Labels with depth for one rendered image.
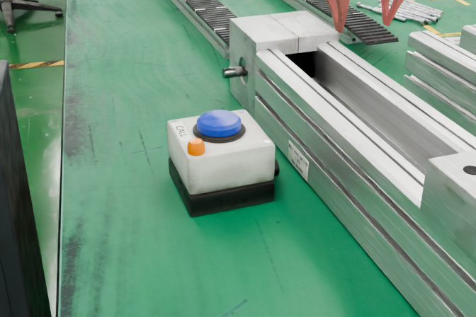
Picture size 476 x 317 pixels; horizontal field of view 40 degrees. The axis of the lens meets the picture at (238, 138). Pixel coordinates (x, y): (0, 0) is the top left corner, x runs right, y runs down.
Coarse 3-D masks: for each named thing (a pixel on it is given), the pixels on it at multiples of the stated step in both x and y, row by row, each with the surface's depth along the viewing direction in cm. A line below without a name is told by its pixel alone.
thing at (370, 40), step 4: (368, 36) 91; (372, 36) 91; (376, 36) 91; (380, 36) 91; (384, 36) 92; (388, 36) 92; (392, 36) 92; (364, 40) 90; (368, 40) 90; (372, 40) 90; (376, 40) 90; (380, 40) 90; (384, 40) 91; (388, 40) 91; (392, 40) 91; (396, 40) 91; (368, 44) 90; (372, 44) 90; (376, 44) 90
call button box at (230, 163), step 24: (192, 120) 61; (168, 144) 62; (216, 144) 57; (240, 144) 57; (264, 144) 57; (192, 168) 55; (216, 168) 56; (240, 168) 57; (264, 168) 58; (192, 192) 56; (216, 192) 57; (240, 192) 58; (264, 192) 59; (192, 216) 57
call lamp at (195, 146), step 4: (192, 140) 55; (196, 140) 55; (200, 140) 55; (188, 144) 55; (192, 144) 55; (196, 144) 55; (200, 144) 55; (204, 144) 55; (188, 148) 55; (192, 148) 55; (196, 148) 55; (200, 148) 55; (204, 148) 55; (188, 152) 55; (192, 152) 55; (196, 152) 55; (200, 152) 55; (204, 152) 55
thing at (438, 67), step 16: (416, 32) 76; (464, 32) 78; (416, 48) 75; (432, 48) 72; (448, 48) 71; (464, 48) 78; (416, 64) 75; (432, 64) 73; (448, 64) 70; (464, 64) 67; (416, 80) 78; (432, 80) 73; (448, 80) 70; (464, 80) 69; (416, 96) 76; (432, 96) 73; (448, 96) 71; (464, 96) 68; (448, 112) 71; (464, 112) 70; (464, 128) 69
